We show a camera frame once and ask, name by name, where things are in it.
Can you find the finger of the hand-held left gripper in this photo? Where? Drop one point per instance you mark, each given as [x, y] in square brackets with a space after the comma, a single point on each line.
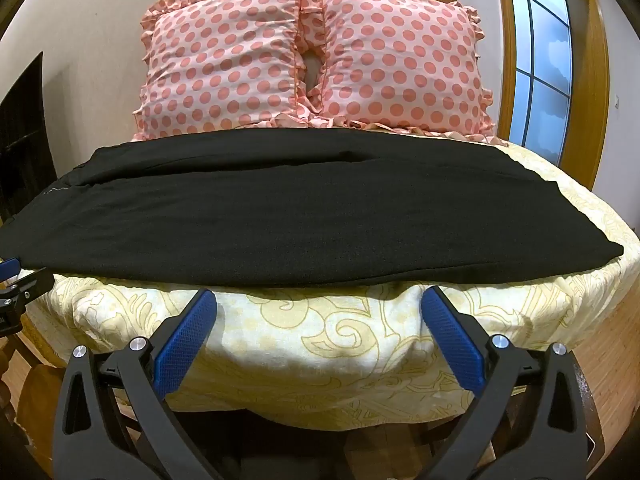
[9, 267]
[27, 287]

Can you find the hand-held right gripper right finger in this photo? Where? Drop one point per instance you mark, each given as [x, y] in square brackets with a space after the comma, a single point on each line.
[455, 340]

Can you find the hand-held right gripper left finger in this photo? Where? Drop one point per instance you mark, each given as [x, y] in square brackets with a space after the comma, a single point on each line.
[182, 340]

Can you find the black pants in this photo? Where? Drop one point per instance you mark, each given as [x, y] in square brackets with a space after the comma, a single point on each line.
[300, 210]

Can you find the yellow patterned bedsheet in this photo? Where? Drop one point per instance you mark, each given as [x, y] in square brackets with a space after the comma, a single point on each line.
[310, 345]

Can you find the pink polka dot pillow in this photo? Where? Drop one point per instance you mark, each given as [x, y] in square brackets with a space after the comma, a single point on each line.
[400, 60]
[220, 60]

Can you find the wooden framed window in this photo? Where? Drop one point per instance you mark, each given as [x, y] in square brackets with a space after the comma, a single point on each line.
[545, 35]

